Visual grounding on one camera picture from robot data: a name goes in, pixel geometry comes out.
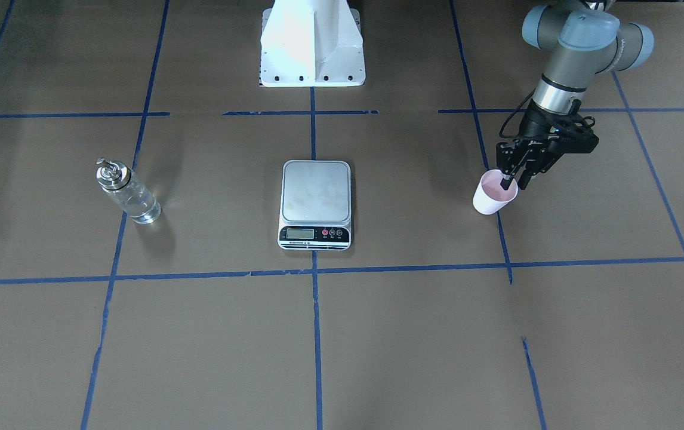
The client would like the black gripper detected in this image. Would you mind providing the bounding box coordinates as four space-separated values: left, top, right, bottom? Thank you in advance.
495 101 563 191

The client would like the pink paper cup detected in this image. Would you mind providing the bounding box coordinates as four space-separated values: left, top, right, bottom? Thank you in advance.
472 169 519 215

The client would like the glass sauce dispenser bottle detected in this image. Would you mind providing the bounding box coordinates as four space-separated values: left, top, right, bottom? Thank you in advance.
95 158 162 224

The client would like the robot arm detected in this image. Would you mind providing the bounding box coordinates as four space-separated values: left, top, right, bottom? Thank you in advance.
497 1 655 190

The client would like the digital kitchen scale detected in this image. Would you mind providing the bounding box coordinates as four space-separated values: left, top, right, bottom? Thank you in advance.
277 159 353 251

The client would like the white pillar with base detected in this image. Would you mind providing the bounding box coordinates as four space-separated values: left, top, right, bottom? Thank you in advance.
258 1 366 88

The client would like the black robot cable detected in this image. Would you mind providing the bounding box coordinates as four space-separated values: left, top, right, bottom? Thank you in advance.
499 90 537 144

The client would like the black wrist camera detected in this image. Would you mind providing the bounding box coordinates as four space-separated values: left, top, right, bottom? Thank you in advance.
547 114 599 161

